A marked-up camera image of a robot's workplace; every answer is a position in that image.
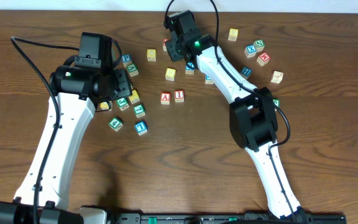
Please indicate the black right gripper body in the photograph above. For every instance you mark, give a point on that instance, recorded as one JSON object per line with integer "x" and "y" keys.
{"x": 175, "y": 49}

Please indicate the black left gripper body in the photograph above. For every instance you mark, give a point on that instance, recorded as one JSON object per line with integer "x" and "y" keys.
{"x": 122, "y": 83}

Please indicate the red A block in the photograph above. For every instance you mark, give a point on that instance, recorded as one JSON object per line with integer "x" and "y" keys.
{"x": 165, "y": 98}

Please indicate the red I block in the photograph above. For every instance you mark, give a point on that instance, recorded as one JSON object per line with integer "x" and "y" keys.
{"x": 179, "y": 96}

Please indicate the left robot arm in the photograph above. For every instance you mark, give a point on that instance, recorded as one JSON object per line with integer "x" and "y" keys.
{"x": 43, "y": 197}

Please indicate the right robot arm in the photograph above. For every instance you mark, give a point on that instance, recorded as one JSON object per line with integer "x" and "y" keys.
{"x": 252, "y": 117}

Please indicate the red Y block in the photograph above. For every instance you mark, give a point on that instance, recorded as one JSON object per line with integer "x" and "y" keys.
{"x": 164, "y": 44}

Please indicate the green J block left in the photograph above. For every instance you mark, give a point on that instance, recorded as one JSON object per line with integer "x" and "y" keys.
{"x": 122, "y": 104}

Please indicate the green j block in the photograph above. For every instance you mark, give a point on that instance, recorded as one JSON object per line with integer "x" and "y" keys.
{"x": 122, "y": 104}
{"x": 276, "y": 102}

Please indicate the yellow K block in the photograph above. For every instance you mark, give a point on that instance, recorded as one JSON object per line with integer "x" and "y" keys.
{"x": 134, "y": 98}

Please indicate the green V block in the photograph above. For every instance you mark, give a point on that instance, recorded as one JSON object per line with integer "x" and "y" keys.
{"x": 132, "y": 70}

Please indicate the blue D block middle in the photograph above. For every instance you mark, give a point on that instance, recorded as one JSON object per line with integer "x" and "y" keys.
{"x": 189, "y": 68}

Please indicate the yellow C block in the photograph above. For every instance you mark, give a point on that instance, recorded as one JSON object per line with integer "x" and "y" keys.
{"x": 106, "y": 106}

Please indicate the yellow O block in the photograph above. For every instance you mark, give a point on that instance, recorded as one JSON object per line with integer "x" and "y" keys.
{"x": 151, "y": 55}

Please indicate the green L block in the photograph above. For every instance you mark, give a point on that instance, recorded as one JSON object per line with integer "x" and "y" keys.
{"x": 139, "y": 110}

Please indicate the yellow S block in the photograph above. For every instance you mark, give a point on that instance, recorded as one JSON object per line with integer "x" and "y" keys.
{"x": 170, "y": 74}

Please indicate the blue P block left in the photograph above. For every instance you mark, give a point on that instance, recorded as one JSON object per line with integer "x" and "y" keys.
{"x": 126, "y": 60}

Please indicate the blue p block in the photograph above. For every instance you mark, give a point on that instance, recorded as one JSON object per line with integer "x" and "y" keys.
{"x": 208, "y": 80}
{"x": 126, "y": 60}

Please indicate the green 4 block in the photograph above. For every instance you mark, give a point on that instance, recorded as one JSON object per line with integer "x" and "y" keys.
{"x": 116, "y": 124}

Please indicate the blue T block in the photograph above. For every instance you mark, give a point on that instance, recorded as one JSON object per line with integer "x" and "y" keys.
{"x": 141, "y": 128}

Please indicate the blue P block middle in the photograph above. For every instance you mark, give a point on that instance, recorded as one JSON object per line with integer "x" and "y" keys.
{"x": 208, "y": 80}

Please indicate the yellow block top right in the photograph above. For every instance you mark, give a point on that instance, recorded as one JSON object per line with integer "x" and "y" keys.
{"x": 233, "y": 34}

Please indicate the blue H block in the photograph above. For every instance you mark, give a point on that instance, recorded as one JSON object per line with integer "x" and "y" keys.
{"x": 246, "y": 72}

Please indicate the blue X block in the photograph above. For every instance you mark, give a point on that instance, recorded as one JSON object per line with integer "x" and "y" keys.
{"x": 250, "y": 51}

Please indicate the green N block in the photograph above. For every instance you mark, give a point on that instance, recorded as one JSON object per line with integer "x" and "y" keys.
{"x": 259, "y": 45}

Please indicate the red M block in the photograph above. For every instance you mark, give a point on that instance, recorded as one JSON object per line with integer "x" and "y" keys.
{"x": 263, "y": 59}

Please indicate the white picture block right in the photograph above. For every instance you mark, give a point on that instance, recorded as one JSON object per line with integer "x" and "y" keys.
{"x": 277, "y": 77}

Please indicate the green J block right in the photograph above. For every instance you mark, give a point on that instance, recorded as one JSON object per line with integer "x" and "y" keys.
{"x": 276, "y": 102}

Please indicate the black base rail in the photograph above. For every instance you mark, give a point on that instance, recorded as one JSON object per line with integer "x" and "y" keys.
{"x": 249, "y": 217}

